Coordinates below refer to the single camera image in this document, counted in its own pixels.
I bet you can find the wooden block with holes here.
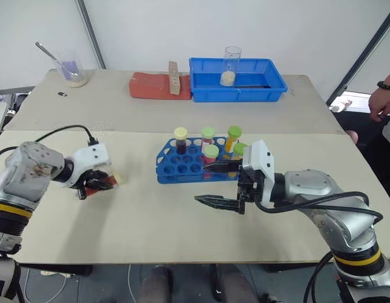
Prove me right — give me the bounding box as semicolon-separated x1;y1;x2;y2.
168;60;182;96

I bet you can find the person's bare hand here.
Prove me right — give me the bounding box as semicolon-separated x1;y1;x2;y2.
369;86;390;122

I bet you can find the red test tube cream cap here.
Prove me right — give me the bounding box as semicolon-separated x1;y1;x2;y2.
83;172;125;198

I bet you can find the dark test tube yellow cap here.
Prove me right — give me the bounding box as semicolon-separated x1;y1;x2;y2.
174;126;190;155

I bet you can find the dark grey rounded shape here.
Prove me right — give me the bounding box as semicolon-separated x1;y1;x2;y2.
139;264;174;303

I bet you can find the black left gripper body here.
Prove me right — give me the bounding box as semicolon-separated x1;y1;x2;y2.
73;170;98;201

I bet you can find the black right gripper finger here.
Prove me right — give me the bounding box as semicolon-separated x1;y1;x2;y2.
194;194;247;216
202;160;245;175

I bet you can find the blue test tube rack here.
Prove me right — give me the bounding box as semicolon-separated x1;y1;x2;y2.
155;136;247;184

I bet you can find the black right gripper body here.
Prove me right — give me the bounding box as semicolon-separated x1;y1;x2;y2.
236;167;259;205

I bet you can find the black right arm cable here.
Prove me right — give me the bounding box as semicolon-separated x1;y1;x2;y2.
254;191;384;303

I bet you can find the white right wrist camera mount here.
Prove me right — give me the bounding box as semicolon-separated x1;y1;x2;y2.
242;140;276;209

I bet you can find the red brick block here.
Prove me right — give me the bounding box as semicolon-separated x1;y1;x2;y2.
128;71;193;101

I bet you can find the tall clear glass cylinder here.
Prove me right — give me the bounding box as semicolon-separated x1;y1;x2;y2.
220;45;243;87

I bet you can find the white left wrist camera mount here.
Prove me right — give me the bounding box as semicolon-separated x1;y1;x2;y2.
67;143;109;187

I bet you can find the black table base bar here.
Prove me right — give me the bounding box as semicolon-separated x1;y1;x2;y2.
265;263;319;273
20;263;93;278

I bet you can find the blue plastic bin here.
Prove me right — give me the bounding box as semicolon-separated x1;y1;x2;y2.
188;57;289;103

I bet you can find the pink test tube green cap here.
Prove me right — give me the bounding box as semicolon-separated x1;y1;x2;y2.
203;144;220;165

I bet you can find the red test tube green cap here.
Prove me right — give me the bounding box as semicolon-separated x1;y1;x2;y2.
200;126;216;149

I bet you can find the white floor cable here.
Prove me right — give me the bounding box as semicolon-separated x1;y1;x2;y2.
126;264;135;303

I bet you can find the orange test tube green cap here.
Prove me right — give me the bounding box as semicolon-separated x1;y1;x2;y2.
225;125;243;153
232;142;249;160

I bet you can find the clear beaker with white powder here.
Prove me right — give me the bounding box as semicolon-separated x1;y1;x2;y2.
52;50;90;88

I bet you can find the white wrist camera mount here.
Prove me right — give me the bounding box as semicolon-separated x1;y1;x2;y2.
242;140;276;209
67;143;109;187

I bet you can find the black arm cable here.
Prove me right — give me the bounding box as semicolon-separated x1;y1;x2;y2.
254;191;384;303
0;124;98;165

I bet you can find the grey metal pole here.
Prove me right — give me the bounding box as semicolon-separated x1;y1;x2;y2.
76;0;107;70
326;0;390;107

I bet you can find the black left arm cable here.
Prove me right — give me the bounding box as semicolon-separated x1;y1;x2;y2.
0;124;98;165

